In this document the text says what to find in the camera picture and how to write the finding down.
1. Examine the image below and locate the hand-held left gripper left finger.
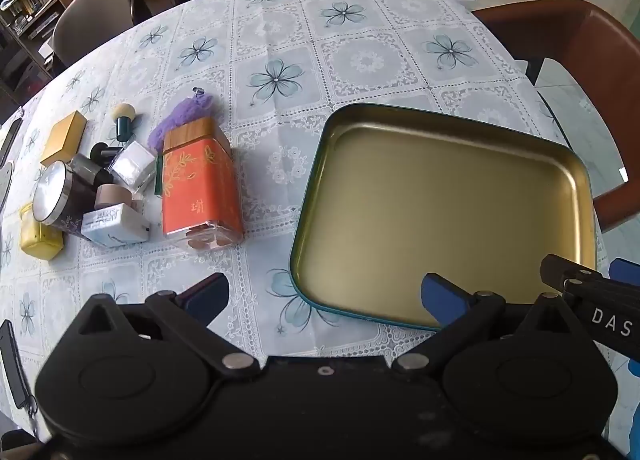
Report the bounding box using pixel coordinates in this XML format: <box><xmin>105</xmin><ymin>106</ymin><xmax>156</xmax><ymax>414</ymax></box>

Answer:
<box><xmin>75</xmin><ymin>271</ymin><xmax>262</xmax><ymax>382</ymax></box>

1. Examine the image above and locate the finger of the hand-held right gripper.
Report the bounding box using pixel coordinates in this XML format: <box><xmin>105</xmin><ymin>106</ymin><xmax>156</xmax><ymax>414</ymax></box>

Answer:
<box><xmin>609</xmin><ymin>257</ymin><xmax>640</xmax><ymax>287</ymax></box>
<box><xmin>541</xmin><ymin>253</ymin><xmax>603</xmax><ymax>292</ymax></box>

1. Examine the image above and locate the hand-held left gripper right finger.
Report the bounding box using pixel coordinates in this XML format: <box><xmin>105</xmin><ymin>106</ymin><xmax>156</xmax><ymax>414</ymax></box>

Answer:
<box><xmin>391</xmin><ymin>271</ymin><xmax>596</xmax><ymax>381</ymax></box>

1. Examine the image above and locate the gold metal tray teal rim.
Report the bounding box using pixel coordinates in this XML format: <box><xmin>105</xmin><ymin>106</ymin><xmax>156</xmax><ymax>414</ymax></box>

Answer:
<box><xmin>289</xmin><ymin>103</ymin><xmax>598</xmax><ymax>332</ymax></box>

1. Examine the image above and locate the white tissue pack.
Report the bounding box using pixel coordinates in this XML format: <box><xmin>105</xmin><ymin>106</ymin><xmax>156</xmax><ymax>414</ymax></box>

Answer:
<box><xmin>80</xmin><ymin>203</ymin><xmax>151</xmax><ymax>247</ymax></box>

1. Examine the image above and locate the beige tape roll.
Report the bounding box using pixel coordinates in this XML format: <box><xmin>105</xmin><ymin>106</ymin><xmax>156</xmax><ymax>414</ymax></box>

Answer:
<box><xmin>95</xmin><ymin>183</ymin><xmax>143</xmax><ymax>213</ymax></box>

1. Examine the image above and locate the white cotton pad packet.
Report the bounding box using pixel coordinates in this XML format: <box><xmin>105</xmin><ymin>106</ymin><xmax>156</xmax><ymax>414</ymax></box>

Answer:
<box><xmin>107</xmin><ymin>140</ymin><xmax>157</xmax><ymax>191</ymax></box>

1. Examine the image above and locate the silver and black tube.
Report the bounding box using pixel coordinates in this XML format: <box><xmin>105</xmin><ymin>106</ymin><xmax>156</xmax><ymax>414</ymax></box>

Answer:
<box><xmin>70</xmin><ymin>154</ymin><xmax>113</xmax><ymax>186</ymax></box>

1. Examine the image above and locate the black mushroom makeup sponge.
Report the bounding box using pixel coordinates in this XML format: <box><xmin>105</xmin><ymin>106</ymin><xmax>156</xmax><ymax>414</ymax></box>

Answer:
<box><xmin>90</xmin><ymin>143</ymin><xmax>123</xmax><ymax>166</ymax></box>

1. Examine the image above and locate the yellow block pouch with tag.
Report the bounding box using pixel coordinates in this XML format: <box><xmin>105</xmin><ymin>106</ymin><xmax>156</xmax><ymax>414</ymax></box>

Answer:
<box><xmin>19</xmin><ymin>205</ymin><xmax>65</xmax><ymax>258</ymax></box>

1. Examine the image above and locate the purple plush toy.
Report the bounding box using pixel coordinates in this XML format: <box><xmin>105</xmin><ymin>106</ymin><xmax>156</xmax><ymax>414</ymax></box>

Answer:
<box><xmin>148</xmin><ymin>92</ymin><xmax>218</xmax><ymax>151</ymax></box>

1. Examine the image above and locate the beige makeup sponge green handle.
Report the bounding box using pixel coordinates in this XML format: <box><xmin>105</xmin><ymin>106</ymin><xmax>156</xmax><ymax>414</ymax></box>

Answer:
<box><xmin>112</xmin><ymin>104</ymin><xmax>142</xmax><ymax>141</ymax></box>

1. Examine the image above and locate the orange tea tin wooden lid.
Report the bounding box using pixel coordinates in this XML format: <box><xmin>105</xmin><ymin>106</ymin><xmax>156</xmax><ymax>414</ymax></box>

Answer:
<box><xmin>161</xmin><ymin>116</ymin><xmax>245</xmax><ymax>253</ymax></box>

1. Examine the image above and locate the dark candle jar silver lid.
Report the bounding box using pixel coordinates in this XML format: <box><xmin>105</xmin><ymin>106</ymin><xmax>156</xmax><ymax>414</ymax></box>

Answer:
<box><xmin>32</xmin><ymin>161</ymin><xmax>101</xmax><ymax>241</ymax></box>

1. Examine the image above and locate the gold square box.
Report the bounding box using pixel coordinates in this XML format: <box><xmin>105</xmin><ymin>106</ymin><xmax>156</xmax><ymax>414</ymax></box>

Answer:
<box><xmin>40</xmin><ymin>110</ymin><xmax>87</xmax><ymax>166</ymax></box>

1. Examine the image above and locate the brown leather chair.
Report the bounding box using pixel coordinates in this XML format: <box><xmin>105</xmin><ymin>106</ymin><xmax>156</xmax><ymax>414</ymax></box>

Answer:
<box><xmin>472</xmin><ymin>0</ymin><xmax>640</xmax><ymax>233</ymax></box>

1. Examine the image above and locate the round grey coaster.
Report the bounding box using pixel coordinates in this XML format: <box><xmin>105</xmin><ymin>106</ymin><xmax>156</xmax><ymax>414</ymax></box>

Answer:
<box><xmin>0</xmin><ymin>163</ymin><xmax>13</xmax><ymax>213</ymax></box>

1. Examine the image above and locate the floral lace tablecloth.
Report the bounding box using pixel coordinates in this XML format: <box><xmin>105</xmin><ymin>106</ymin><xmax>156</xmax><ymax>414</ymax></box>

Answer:
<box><xmin>0</xmin><ymin>0</ymin><xmax>626</xmax><ymax>441</ymax></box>

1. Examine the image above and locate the black smartphone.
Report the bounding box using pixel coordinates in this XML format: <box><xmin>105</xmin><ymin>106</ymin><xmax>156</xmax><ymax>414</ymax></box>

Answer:
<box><xmin>0</xmin><ymin>117</ymin><xmax>23</xmax><ymax>168</ymax></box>

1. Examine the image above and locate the bookshelf with books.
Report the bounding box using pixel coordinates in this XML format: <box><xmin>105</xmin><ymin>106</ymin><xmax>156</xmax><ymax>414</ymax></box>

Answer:
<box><xmin>0</xmin><ymin>0</ymin><xmax>66</xmax><ymax>106</ymax></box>

